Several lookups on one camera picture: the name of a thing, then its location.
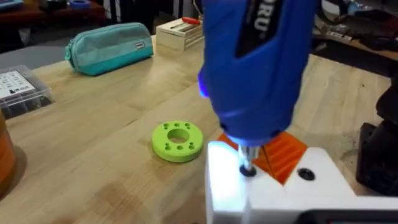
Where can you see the left gripper white and orange left finger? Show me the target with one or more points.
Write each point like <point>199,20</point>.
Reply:
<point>225,186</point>

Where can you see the left gripper white and orange right finger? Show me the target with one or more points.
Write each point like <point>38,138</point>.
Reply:
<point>314,189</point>

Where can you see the black screw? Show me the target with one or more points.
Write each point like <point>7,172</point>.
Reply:
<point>247,171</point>

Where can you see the blue electric screwdriver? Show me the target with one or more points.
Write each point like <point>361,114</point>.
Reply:
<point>255,77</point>

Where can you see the green disc with holes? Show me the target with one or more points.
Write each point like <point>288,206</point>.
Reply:
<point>177,141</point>

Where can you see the wooden box with tools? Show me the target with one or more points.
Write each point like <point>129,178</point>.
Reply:
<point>178,35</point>

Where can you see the teal zip bag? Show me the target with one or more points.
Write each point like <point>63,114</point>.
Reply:
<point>109,49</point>

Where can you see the orange tub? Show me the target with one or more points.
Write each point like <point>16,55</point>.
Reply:
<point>5,155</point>

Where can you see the clear plastic parts box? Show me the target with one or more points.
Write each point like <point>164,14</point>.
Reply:
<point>20,93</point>

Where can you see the blue tape roll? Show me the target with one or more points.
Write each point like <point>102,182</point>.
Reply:
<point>79,4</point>

